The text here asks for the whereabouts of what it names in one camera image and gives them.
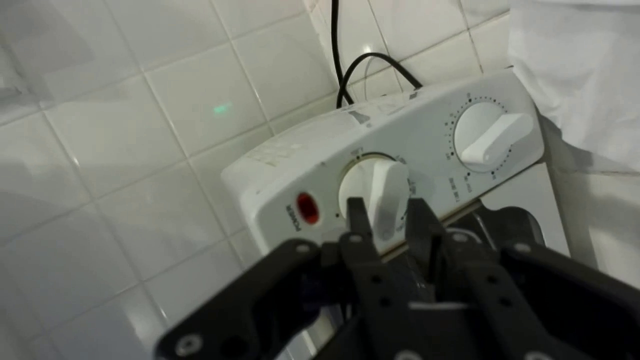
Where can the large white cloth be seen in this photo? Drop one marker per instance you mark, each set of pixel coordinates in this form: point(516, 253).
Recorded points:
point(581, 81)

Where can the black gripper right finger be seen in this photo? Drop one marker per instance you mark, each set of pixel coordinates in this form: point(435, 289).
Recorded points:
point(507, 301)

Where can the white oven timer knob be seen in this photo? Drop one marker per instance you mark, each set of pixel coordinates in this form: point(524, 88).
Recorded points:
point(490, 137)

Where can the white toaster oven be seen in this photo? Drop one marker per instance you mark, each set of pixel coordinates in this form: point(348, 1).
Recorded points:
point(292, 173)

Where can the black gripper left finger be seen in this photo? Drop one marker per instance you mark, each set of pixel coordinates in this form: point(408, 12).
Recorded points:
point(373, 293)

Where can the red oven indicator light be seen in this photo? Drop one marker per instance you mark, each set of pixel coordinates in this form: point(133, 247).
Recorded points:
point(306, 208)

